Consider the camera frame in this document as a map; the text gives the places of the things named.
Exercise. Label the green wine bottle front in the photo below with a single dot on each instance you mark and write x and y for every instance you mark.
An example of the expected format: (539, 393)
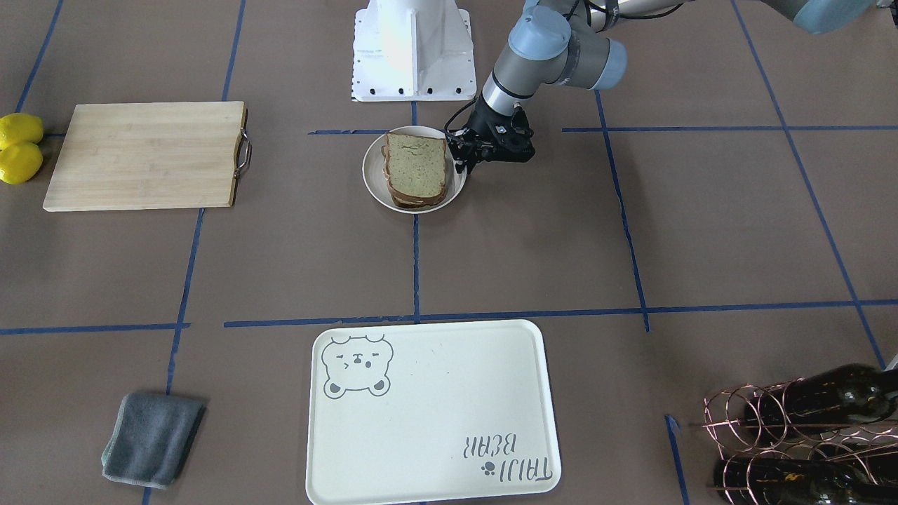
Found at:
(854, 394)

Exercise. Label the copper wire bottle rack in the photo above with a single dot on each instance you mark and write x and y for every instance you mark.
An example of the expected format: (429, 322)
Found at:
(804, 442)

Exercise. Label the green wine bottle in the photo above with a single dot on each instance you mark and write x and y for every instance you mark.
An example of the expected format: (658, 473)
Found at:
(854, 394)
(771, 480)

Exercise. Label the white round plate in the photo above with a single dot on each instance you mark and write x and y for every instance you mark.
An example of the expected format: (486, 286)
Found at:
(375, 180)

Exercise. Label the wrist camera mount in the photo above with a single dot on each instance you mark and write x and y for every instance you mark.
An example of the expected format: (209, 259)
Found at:
(512, 136)

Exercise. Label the bread slice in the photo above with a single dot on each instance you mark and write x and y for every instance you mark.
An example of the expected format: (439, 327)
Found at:
(398, 142)
(415, 180)

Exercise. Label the grey folded cloth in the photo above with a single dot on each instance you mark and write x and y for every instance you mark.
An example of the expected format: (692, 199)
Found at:
(151, 439)

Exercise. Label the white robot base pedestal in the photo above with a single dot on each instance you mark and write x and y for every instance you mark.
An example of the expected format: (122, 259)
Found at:
(412, 50)

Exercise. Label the wooden cutting board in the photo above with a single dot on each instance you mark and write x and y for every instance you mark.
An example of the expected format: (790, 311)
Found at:
(150, 156)

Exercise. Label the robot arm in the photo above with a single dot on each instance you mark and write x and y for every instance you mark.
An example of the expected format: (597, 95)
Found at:
(553, 43)

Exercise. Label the green wine bottle middle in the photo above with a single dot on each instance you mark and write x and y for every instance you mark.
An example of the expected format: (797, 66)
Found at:
(771, 480)

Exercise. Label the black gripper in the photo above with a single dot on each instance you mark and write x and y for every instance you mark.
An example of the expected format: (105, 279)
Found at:
(485, 120)

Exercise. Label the yellow lemon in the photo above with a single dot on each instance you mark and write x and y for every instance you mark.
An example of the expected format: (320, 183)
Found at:
(20, 127)
(20, 162)

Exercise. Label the bread slice under egg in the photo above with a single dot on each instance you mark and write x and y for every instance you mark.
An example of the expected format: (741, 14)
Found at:
(415, 180)

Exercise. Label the cream bear tray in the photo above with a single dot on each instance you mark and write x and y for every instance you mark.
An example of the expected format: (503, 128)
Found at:
(430, 412)

